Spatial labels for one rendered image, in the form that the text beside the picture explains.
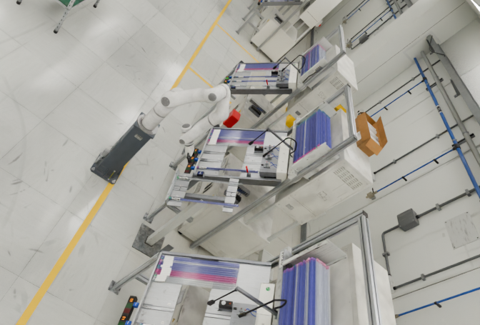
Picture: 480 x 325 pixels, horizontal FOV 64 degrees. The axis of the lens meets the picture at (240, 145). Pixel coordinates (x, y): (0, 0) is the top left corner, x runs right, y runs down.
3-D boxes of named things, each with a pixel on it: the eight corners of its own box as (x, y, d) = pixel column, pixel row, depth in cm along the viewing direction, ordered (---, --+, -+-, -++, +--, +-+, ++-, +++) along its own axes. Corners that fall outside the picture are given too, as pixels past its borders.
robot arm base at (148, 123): (133, 124, 295) (146, 111, 285) (141, 111, 310) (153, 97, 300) (153, 138, 302) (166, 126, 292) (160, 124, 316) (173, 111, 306)
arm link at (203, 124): (211, 133, 273) (182, 148, 289) (218, 121, 286) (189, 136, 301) (203, 123, 270) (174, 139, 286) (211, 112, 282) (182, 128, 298)
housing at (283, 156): (276, 186, 300) (276, 172, 292) (281, 148, 339) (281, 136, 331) (286, 186, 299) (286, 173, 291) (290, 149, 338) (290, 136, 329)
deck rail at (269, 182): (193, 181, 309) (192, 175, 306) (193, 178, 311) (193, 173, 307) (281, 187, 297) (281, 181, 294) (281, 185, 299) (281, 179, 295)
